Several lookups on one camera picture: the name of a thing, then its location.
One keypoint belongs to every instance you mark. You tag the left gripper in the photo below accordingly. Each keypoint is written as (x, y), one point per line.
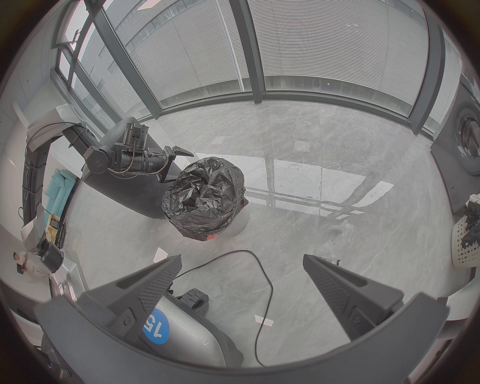
(155, 161)

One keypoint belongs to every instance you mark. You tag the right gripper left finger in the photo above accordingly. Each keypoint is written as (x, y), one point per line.
(127, 296)

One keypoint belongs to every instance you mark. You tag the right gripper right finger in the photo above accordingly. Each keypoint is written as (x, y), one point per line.
(363, 296)

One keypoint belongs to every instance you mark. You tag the black plastic bag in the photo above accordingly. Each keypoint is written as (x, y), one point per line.
(202, 195)

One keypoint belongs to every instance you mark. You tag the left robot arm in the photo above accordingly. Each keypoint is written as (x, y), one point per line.
(95, 159)

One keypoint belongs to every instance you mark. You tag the white trash bin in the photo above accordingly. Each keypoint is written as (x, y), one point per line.
(238, 221)

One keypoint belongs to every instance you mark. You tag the person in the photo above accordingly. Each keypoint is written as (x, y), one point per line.
(28, 264)

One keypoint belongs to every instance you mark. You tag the white plastic laundry basket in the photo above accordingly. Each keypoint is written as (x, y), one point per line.
(465, 255)

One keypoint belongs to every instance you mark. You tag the blue-green sofa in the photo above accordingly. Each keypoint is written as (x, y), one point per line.
(58, 195)

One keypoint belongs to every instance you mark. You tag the pile of clothes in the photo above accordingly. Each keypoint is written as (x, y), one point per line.
(473, 225)

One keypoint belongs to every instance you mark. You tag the window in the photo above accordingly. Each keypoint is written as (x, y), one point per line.
(258, 48)

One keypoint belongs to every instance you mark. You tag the dark grey washing machine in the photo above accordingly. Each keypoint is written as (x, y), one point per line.
(461, 150)

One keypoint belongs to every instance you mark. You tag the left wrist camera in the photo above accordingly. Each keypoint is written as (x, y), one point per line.
(135, 135)

